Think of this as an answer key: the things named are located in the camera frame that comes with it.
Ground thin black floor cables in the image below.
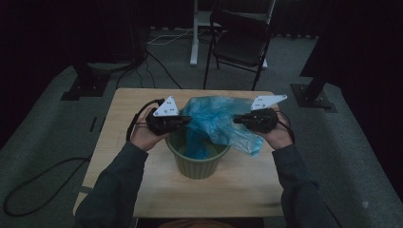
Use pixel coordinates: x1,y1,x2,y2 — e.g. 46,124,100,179
115,50,183,90

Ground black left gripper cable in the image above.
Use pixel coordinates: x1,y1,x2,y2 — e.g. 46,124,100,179
125,98,165,143

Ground white floor cable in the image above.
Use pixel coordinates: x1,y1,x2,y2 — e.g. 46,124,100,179
146,28,195,47

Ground long black floor cable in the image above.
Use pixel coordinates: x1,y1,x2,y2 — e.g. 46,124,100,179
2,156,93,219

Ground blue plastic bag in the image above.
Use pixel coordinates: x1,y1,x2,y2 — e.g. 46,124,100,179
180,95,265,161

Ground black stand with square base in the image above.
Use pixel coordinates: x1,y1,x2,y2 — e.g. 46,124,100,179
290,34,338,114
60,61,111,102

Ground person's left hand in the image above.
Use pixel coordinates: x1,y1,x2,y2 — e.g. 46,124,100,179
130,108,171,152

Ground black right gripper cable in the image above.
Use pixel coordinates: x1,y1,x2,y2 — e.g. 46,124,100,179
275,109,297,144

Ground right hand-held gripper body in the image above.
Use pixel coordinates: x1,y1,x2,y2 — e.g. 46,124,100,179
248,93,289,134

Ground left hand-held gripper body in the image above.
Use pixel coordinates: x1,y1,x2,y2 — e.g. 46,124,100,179
145,95,184,137

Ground person's right hand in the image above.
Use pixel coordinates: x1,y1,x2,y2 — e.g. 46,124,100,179
256,105,295,151

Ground green ribbed plastic bin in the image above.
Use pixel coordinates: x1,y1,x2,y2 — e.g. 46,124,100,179
164,126,232,181

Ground black folding chair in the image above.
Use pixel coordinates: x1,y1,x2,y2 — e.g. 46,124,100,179
202,9,274,92

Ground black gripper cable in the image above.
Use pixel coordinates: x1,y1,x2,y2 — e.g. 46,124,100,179
125,98,165,143
275,109,297,144

